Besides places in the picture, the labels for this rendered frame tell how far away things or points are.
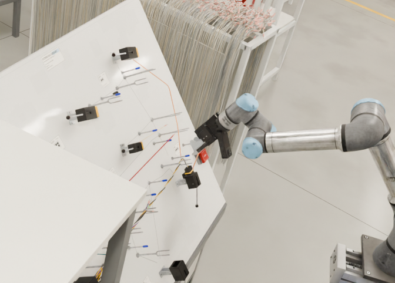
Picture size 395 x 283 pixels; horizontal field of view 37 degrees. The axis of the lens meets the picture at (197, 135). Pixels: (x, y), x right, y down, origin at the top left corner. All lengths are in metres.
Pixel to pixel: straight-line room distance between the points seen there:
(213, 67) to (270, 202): 1.54
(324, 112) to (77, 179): 4.44
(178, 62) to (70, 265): 2.10
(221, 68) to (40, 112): 1.22
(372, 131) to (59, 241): 1.26
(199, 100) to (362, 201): 1.95
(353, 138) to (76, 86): 0.95
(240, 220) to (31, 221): 2.98
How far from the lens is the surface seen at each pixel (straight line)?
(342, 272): 2.33
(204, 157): 2.58
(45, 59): 1.98
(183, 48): 3.03
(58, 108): 1.96
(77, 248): 1.08
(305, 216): 4.25
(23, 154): 1.26
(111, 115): 2.16
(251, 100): 2.19
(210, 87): 3.02
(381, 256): 2.32
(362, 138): 2.03
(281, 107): 5.34
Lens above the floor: 2.65
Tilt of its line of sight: 35 degrees down
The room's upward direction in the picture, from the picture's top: 16 degrees clockwise
